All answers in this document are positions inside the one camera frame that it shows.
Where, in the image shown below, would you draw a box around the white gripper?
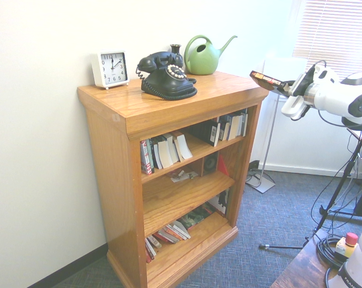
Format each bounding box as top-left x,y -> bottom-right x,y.
277,73 -> 313,121

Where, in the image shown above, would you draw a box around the red black cover paperback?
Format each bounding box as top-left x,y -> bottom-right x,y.
249,70 -> 289,97

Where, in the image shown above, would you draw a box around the white panel metal stand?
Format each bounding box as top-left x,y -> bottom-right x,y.
244,56 -> 308,194

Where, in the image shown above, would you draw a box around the cream pages paperback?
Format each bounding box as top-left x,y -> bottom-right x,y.
216,115 -> 230,142
163,133 -> 182,165
157,136 -> 174,169
228,115 -> 243,140

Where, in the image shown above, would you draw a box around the white window blinds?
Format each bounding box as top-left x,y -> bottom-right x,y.
292,0 -> 362,74

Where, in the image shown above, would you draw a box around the green plastic watering can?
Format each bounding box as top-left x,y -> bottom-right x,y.
184,35 -> 238,76

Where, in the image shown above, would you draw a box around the leaning black cover book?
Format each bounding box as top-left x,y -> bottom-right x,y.
187,119 -> 221,148

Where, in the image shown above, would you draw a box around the red triangular object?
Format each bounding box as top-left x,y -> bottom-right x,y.
218,154 -> 230,177

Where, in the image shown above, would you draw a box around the small wooden speaker box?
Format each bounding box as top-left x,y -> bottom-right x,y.
202,151 -> 220,178

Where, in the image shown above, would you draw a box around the black tripod stand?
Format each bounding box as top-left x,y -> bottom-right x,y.
258,128 -> 362,251

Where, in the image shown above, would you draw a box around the black glossy vase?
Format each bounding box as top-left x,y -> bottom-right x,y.
169,44 -> 184,62

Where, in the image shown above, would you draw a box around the black rotary telephone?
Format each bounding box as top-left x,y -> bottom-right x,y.
135,51 -> 199,101

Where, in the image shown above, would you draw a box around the white black cover book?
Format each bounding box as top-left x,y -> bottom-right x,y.
207,188 -> 230,218

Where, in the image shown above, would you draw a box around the small clutter pieces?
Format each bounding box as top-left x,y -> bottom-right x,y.
169,169 -> 200,183

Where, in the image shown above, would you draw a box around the red white spine paperback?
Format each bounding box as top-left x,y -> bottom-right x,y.
139,139 -> 155,175

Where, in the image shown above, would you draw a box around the camouflage cover book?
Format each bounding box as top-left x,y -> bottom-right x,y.
177,206 -> 215,232

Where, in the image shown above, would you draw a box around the yellow red emergency stop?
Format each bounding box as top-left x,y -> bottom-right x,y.
334,232 -> 359,259

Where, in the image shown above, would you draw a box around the white square alarm clock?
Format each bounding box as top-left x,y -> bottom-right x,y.
90,50 -> 130,91

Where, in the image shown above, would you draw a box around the white red print book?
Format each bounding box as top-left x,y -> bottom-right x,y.
169,220 -> 192,241

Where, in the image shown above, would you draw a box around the dark wooden table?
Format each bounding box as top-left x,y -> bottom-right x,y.
270,229 -> 362,288

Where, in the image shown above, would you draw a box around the orange white paperback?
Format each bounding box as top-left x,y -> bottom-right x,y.
160,224 -> 182,245

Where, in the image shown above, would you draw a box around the wooden bookshelf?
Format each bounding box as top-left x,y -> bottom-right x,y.
76,70 -> 270,288

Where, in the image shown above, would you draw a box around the red white spine book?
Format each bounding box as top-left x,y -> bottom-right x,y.
144,235 -> 164,265

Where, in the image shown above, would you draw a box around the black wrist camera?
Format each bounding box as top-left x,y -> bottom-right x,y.
294,74 -> 312,97

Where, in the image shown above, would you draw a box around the black coiled cable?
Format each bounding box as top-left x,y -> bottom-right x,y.
316,233 -> 349,268

